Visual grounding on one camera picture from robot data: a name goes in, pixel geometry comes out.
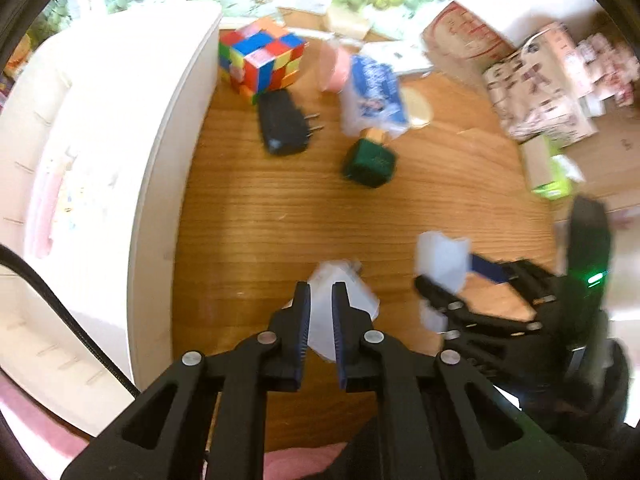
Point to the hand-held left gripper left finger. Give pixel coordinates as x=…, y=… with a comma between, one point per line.
x=303, y=340

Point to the pink clear spray bottle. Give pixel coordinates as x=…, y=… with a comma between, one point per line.
x=336, y=67

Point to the red print cardboard box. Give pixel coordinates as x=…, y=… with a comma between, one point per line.
x=465, y=40

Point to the blue white tissue packet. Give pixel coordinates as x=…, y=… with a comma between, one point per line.
x=375, y=92

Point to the pink cloth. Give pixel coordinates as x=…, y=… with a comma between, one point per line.
x=35, y=410
x=300, y=462

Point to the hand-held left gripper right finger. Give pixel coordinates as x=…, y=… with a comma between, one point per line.
x=340, y=340

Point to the white plastic wrapper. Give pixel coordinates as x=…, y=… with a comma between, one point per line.
x=400, y=55

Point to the small beige box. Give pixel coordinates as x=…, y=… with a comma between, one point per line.
x=347, y=17

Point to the small brown cardboard box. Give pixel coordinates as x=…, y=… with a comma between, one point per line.
x=535, y=157

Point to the multicoloured puzzle cube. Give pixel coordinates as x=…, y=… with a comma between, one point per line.
x=262, y=57

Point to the dark green small box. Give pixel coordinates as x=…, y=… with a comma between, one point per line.
x=370, y=160

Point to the pink patterned paper box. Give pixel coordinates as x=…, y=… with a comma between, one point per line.
x=610, y=65
x=540, y=90

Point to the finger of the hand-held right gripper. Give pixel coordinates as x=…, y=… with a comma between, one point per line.
x=475, y=322
x=490, y=267

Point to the white plastic storage box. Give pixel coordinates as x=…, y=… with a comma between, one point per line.
x=115, y=135

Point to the green tissue pack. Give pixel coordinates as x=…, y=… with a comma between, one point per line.
x=557, y=185

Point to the black plug adapter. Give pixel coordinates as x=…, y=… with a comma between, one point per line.
x=282, y=122

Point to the torn white paper piece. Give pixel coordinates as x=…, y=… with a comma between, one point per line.
x=442, y=260

